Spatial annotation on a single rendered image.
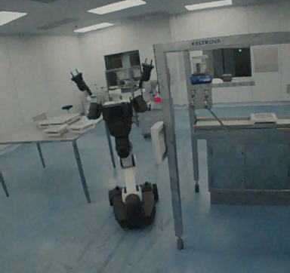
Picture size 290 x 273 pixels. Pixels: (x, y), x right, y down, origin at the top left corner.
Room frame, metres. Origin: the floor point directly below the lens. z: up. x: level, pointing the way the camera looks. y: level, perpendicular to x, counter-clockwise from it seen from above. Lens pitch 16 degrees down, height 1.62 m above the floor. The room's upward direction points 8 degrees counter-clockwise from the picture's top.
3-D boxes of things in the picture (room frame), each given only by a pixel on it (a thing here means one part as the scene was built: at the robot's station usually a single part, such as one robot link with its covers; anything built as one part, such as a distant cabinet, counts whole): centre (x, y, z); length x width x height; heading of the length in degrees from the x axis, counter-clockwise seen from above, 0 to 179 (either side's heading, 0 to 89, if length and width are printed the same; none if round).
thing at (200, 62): (2.24, -0.61, 1.53); 0.15 x 0.15 x 0.19
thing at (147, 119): (4.95, -0.30, 0.38); 0.63 x 0.57 x 0.76; 66
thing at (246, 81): (2.22, -0.79, 1.33); 0.62 x 0.38 x 0.04; 68
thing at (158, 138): (1.57, -0.09, 1.05); 0.17 x 0.06 x 0.26; 158
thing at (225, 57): (6.72, -2.62, 1.43); 1.38 x 0.01 x 1.16; 66
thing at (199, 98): (2.16, -0.55, 1.22); 0.22 x 0.11 x 0.20; 68
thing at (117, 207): (2.21, 0.23, 0.19); 0.64 x 0.52 x 0.33; 3
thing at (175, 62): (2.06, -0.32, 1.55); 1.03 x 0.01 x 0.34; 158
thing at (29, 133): (3.21, 1.40, 0.87); 1.50 x 1.10 x 0.04; 76
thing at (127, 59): (8.08, 0.46, 1.43); 1.32 x 0.01 x 1.11; 66
